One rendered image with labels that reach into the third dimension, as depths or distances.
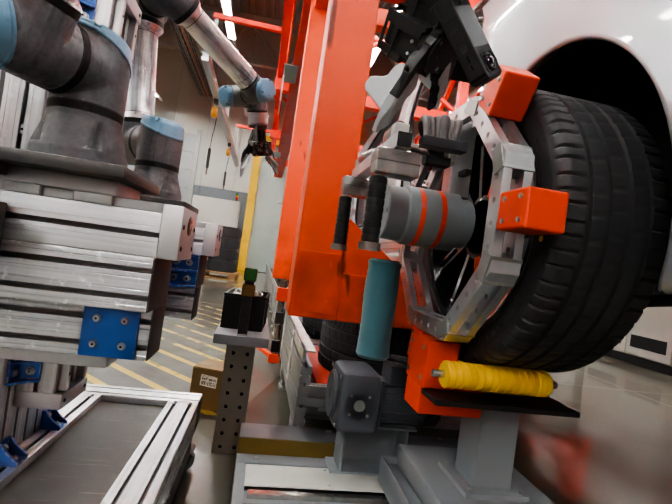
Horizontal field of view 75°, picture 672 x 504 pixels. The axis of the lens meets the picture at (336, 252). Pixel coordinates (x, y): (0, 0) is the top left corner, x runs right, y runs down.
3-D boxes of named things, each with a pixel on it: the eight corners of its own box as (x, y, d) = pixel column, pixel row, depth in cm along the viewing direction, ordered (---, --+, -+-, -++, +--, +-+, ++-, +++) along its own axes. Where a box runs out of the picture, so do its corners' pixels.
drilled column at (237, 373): (240, 454, 154) (257, 335, 155) (211, 453, 152) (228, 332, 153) (241, 442, 164) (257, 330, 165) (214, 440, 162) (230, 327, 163)
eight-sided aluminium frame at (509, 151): (510, 363, 81) (548, 71, 82) (477, 359, 80) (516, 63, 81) (410, 317, 134) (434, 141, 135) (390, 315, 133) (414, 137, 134)
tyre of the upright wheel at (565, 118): (719, 72, 76) (512, 126, 141) (598, 42, 72) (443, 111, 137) (628, 429, 84) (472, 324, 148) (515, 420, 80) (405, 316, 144)
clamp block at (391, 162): (419, 178, 86) (423, 151, 86) (374, 170, 84) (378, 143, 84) (410, 182, 91) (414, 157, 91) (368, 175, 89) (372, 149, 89)
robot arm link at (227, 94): (233, 81, 149) (258, 82, 157) (214, 86, 156) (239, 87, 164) (236, 105, 150) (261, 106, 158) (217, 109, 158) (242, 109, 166)
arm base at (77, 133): (4, 149, 67) (14, 85, 67) (52, 167, 82) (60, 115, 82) (108, 165, 69) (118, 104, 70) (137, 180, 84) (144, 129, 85)
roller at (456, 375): (562, 402, 96) (566, 375, 96) (435, 390, 91) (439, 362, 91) (545, 393, 102) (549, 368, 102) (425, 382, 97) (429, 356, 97)
